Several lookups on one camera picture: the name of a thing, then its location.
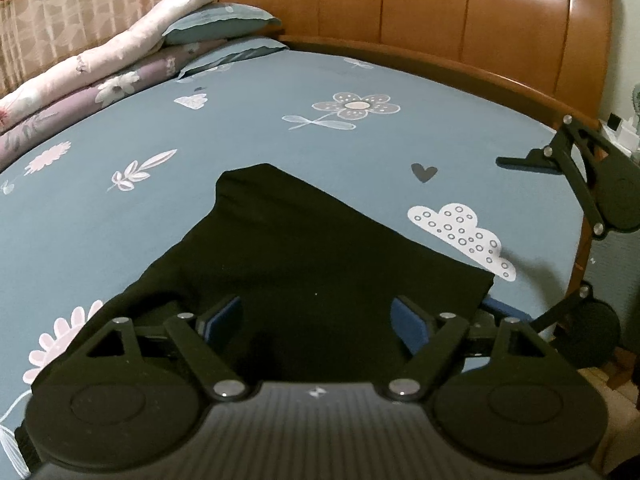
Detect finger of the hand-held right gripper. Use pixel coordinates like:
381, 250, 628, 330
481, 282, 597, 337
496, 115, 612, 240

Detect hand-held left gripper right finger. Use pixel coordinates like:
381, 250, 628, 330
385, 296, 576, 402

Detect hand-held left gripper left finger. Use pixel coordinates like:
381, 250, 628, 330
65, 296, 249, 402

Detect black shorts with white drawstring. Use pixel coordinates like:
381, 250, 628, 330
30, 162, 496, 396

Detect wooden headboard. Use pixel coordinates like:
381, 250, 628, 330
217, 0, 617, 311

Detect purple floral quilt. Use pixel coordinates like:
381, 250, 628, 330
0, 39, 230, 171

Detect pink floral quilt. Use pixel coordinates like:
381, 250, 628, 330
0, 0, 226, 126

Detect plump teal pillow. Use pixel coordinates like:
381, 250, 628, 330
161, 2, 284, 47

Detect patterned beige curtain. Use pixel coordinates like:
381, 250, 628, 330
0, 0, 169, 97

